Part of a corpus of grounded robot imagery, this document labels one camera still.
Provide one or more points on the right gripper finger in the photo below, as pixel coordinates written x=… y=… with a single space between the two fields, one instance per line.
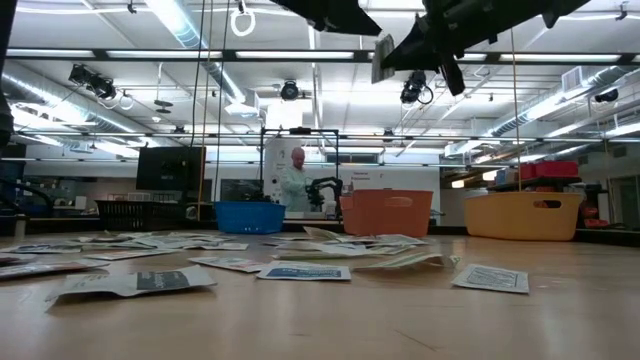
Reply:
x=415 y=62
x=417 y=40

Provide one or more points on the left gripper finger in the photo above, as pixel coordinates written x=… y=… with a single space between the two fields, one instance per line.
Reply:
x=350 y=25
x=352 y=10

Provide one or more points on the black background robot arm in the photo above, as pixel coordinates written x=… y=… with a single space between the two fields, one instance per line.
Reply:
x=327 y=181

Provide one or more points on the black overhead crossbar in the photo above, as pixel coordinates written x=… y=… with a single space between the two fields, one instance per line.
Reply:
x=230 y=55

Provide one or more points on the orange plastic bin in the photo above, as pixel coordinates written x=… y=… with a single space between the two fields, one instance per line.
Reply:
x=385 y=215

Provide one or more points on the person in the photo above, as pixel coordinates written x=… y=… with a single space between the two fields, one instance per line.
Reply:
x=295 y=187

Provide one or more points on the red storage bins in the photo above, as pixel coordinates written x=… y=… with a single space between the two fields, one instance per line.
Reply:
x=555 y=169

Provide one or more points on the white grey antiseptic towelette packet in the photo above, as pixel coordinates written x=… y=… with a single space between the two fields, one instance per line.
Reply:
x=350 y=247
x=400 y=243
x=160 y=281
x=227 y=246
x=107 y=239
x=165 y=244

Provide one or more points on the yellow plastic bin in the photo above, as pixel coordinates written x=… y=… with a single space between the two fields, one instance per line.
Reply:
x=520 y=220

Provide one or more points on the green striped bandage wrapper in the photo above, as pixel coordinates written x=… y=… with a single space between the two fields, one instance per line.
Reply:
x=195 y=234
x=135 y=235
x=385 y=250
x=410 y=260
x=322 y=233

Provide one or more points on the small dark screen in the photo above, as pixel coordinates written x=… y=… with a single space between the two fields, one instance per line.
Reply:
x=240 y=189

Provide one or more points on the plain white bandage wrapper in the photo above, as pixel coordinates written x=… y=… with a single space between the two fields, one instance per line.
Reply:
x=315 y=255
x=310 y=246

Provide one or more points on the black monitor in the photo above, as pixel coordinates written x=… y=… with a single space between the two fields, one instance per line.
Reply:
x=170 y=167

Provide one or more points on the blue plastic bin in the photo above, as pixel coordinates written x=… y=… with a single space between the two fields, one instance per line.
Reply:
x=250 y=217

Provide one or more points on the white packet with boxed print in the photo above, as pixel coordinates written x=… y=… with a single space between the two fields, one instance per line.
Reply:
x=492 y=278

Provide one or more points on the red object on rack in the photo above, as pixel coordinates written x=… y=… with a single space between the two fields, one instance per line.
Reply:
x=592 y=212

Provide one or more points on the white orange ointment packet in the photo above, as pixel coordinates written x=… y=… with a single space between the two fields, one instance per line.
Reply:
x=45 y=269
x=227 y=263
x=125 y=254

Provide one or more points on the black mesh basket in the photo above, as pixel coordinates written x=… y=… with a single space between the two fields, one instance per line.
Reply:
x=140 y=215

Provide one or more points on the packets in orange bin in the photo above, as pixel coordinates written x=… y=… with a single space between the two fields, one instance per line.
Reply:
x=15 y=258

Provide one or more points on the black overhead camera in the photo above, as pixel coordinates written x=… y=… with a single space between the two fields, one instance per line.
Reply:
x=290 y=91

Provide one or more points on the black background rig frame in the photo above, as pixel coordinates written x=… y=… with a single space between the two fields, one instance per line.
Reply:
x=300 y=131

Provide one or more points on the silver ventilation duct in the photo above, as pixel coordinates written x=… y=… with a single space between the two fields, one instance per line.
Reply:
x=550 y=104
x=192 y=37
x=50 y=100

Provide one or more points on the dark wall shelf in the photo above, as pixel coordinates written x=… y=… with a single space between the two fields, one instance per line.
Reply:
x=535 y=181

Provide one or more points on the small black ceiling camera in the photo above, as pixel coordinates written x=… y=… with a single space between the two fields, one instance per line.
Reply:
x=606 y=95

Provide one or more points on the black ceiling camera cluster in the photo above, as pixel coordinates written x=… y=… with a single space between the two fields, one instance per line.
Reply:
x=92 y=82

